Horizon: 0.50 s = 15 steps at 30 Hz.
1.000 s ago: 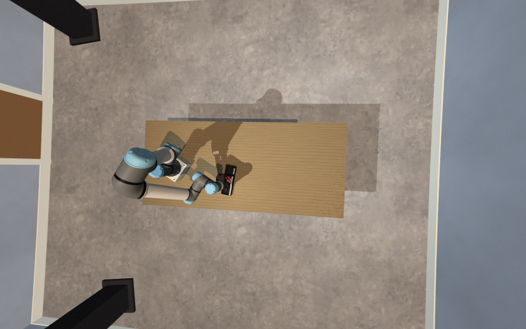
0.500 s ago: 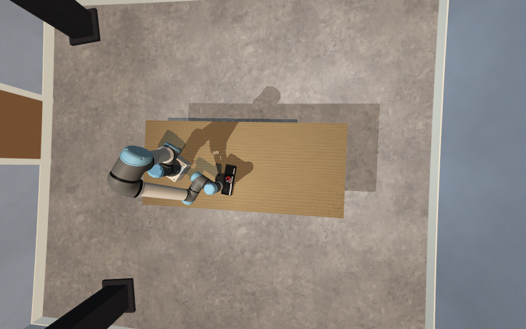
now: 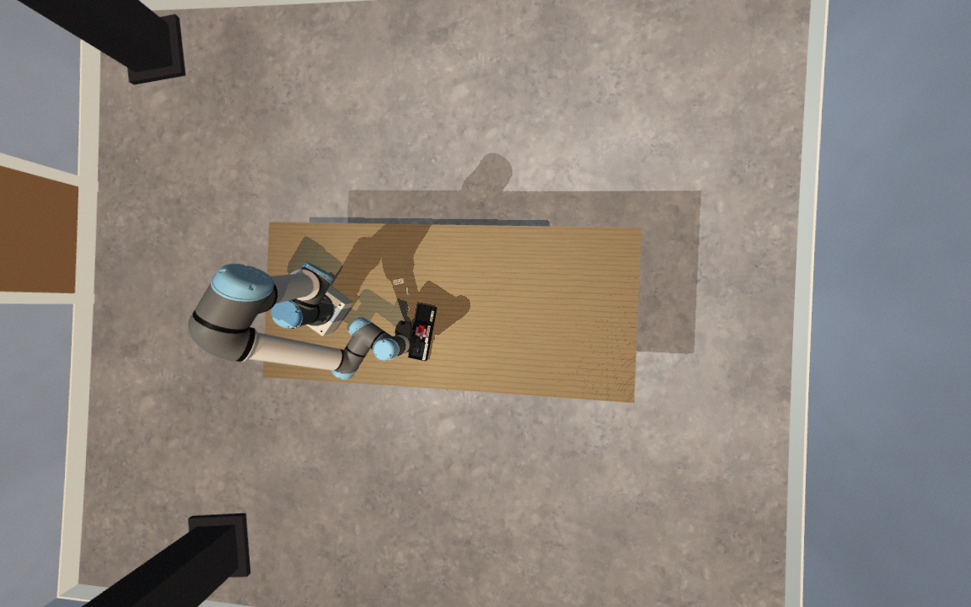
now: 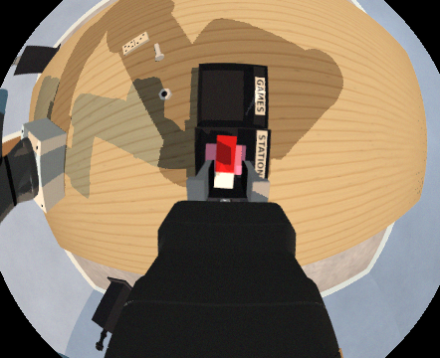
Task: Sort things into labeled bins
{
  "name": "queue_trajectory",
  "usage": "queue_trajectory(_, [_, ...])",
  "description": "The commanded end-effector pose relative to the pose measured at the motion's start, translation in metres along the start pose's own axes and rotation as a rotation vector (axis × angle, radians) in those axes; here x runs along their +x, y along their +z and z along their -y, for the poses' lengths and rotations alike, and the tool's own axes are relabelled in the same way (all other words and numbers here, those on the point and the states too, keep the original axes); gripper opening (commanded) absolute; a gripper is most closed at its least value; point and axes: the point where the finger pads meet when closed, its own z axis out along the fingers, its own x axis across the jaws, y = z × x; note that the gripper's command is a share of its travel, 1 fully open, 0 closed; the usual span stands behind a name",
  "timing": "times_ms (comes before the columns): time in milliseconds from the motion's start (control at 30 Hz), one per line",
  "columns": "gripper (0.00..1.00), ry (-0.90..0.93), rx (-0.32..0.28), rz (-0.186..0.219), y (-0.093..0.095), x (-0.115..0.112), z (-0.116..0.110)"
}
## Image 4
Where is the red and white eraser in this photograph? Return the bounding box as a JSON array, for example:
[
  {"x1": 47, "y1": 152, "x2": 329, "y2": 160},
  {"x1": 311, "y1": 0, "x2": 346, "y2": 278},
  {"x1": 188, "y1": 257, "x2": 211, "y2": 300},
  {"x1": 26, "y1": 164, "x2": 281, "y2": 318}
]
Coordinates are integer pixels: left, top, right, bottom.
[{"x1": 214, "y1": 135, "x2": 237, "y2": 188}]

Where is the white hex nut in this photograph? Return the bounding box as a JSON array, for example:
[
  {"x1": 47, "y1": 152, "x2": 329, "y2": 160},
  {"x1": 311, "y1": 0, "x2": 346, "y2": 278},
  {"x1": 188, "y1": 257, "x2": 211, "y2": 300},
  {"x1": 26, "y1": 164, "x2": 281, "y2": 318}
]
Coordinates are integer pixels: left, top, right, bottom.
[{"x1": 159, "y1": 89, "x2": 172, "y2": 100}]

